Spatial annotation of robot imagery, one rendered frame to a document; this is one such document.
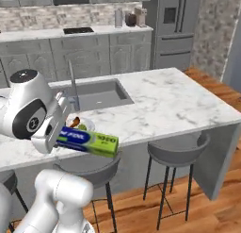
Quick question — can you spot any grey tap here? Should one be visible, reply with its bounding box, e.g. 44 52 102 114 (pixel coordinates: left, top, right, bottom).
67 59 82 112

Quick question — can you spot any pale tall canister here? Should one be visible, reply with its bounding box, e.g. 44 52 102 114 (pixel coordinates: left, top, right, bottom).
114 8 124 28

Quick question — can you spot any grey bar stool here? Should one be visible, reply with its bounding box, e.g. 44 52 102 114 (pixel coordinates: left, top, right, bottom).
52 151 122 233
142 131 212 231
0 169 29 233

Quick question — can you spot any brown chicken drumstick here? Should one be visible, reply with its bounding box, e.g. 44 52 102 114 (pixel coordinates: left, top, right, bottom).
69 116 81 128

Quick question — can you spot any white plate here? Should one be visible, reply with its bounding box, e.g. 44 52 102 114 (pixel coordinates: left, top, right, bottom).
65 115 96 133

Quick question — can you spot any grey base cupboards run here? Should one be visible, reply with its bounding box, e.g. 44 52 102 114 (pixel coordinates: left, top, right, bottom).
0 30 154 89

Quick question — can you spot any grey sink basin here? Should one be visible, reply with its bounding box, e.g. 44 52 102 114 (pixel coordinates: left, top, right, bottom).
51 78 136 113

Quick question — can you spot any dark brown jar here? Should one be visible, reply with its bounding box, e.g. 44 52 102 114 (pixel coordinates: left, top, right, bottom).
124 12 137 27

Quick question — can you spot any black hob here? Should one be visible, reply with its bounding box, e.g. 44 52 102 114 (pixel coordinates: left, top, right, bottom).
62 26 95 35

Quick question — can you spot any blue green aluminium foil box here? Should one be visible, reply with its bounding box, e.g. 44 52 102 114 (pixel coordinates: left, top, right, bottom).
56 125 120 158

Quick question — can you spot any grey fridge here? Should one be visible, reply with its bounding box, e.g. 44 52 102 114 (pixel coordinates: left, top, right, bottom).
142 0 202 72

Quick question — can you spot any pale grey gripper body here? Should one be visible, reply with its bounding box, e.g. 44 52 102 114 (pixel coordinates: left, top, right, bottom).
31 92 72 155

